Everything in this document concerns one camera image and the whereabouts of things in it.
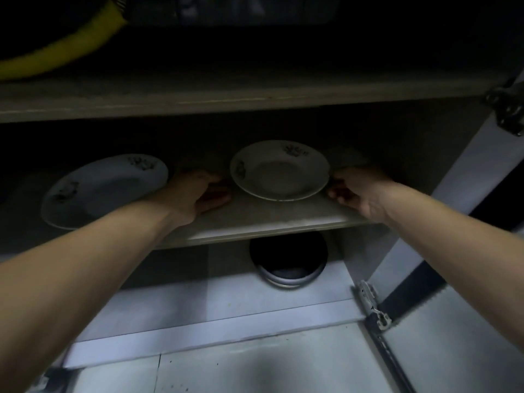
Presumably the person's left forearm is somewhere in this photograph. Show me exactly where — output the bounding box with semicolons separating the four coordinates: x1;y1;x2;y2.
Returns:
0;196;189;393

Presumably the white floral plate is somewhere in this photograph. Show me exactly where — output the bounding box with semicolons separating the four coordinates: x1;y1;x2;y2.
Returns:
229;139;331;202
40;154;169;230

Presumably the yellow gas hose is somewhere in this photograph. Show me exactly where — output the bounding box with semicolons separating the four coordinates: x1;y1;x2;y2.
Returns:
0;0;130;81

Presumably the glass cabinet door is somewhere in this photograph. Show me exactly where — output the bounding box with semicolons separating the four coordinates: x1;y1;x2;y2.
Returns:
378;192;524;393

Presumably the person's right forearm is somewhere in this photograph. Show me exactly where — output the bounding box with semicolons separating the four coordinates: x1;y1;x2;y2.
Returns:
378;182;524;353

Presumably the black cooking pot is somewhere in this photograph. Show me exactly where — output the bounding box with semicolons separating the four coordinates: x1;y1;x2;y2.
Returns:
248;231;330;289

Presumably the person's right hand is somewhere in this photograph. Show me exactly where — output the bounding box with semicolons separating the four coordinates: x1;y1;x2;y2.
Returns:
326;165;396;224

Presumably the person's left hand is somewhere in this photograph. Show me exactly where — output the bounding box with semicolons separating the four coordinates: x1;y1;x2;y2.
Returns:
160;169;233;229

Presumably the grey kitchen cabinet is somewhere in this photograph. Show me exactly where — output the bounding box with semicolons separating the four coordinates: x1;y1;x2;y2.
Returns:
0;0;524;393

